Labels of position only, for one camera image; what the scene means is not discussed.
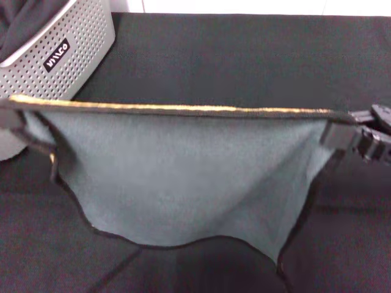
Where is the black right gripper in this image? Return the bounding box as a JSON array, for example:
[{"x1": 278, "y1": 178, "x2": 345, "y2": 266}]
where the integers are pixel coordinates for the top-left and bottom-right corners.
[{"x1": 320, "y1": 103, "x2": 391, "y2": 165}]

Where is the yellow and grey towel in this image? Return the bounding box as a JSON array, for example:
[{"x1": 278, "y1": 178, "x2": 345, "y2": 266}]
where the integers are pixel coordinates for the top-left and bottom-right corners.
[{"x1": 9, "y1": 94, "x2": 358, "y2": 275}]

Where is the grey perforated storage box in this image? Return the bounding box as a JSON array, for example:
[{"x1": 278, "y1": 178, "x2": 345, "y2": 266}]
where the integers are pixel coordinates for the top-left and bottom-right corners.
[{"x1": 0, "y1": 0, "x2": 116, "y2": 162}]

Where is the black tablecloth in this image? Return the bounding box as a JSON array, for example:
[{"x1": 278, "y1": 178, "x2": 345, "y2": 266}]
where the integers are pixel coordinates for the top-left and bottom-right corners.
[{"x1": 0, "y1": 12, "x2": 391, "y2": 293}]

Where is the black cloth liner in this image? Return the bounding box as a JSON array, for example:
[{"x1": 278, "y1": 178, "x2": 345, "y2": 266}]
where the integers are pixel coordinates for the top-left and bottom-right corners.
[{"x1": 0, "y1": 0, "x2": 73, "y2": 60}]

